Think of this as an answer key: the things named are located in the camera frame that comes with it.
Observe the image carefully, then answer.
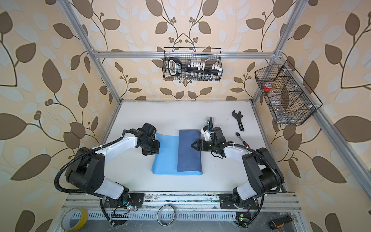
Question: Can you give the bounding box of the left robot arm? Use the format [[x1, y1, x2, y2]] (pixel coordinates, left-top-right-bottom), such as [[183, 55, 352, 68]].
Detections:
[[54, 123, 160, 200]]

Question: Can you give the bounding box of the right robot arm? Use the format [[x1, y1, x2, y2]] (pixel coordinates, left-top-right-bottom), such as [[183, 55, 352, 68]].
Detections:
[[191, 127, 284, 209]]

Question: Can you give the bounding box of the black adjustable wrench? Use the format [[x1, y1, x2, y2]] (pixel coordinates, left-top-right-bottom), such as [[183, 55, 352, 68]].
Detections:
[[232, 110, 245, 131]]

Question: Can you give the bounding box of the red capped plastic item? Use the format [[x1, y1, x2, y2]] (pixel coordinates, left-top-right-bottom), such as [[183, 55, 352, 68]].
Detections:
[[263, 83, 273, 93]]

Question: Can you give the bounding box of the orange black screwdriver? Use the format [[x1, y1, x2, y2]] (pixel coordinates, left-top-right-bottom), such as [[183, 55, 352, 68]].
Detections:
[[268, 215, 296, 230]]

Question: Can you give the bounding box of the yellow tape roll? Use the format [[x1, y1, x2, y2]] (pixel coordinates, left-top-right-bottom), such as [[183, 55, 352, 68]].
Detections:
[[61, 208, 88, 232]]

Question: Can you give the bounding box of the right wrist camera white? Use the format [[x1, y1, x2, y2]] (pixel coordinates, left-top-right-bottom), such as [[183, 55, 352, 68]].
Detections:
[[201, 126, 212, 141]]

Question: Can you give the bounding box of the red handled ratchet wrench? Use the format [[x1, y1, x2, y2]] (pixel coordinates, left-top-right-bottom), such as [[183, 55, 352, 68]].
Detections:
[[235, 132, 250, 148]]

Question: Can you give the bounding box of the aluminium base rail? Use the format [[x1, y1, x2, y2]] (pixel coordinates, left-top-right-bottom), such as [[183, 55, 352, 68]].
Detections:
[[59, 190, 302, 221]]

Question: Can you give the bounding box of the grey ring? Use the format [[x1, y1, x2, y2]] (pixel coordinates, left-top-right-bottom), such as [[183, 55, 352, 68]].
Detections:
[[156, 204, 176, 227]]

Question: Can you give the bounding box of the black socket set rail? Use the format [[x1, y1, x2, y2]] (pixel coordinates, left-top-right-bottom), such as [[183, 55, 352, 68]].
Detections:
[[167, 58, 223, 76]]

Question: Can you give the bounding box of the back wire basket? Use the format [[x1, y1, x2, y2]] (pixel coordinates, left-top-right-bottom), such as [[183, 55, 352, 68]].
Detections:
[[162, 46, 223, 82]]

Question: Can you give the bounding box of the wire basket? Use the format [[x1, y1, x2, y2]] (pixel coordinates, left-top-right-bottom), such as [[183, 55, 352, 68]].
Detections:
[[162, 46, 223, 82], [255, 60, 323, 126]]

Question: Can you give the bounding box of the right wire basket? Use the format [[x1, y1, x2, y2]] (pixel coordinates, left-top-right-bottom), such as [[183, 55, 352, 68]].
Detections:
[[255, 60, 323, 126]]

